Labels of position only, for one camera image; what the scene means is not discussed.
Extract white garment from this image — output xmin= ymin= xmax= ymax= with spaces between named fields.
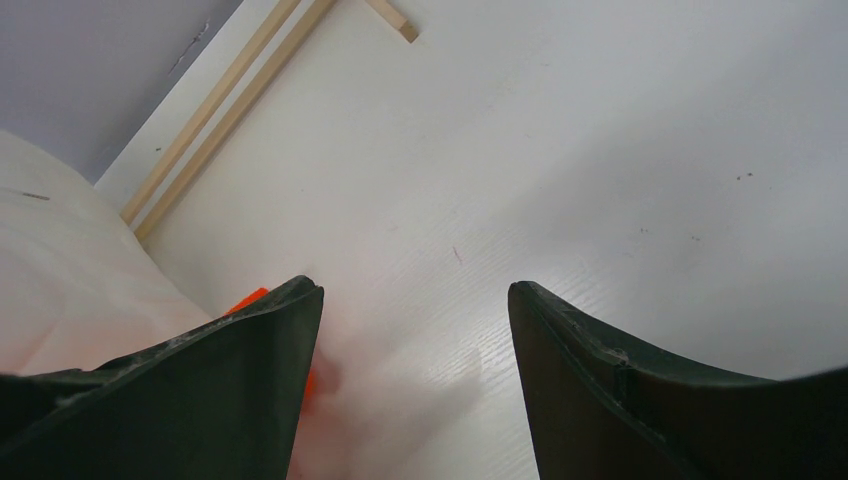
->
xmin=1 ymin=131 xmax=211 ymax=375

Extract orange mesh shorts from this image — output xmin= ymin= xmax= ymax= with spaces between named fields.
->
xmin=227 ymin=284 xmax=337 ymax=479

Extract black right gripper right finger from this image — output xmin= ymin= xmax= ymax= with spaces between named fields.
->
xmin=508 ymin=281 xmax=847 ymax=479

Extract wooden clothes rack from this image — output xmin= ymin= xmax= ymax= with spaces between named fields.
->
xmin=119 ymin=0 xmax=421 ymax=243

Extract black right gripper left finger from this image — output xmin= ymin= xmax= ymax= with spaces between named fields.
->
xmin=1 ymin=276 xmax=324 ymax=479

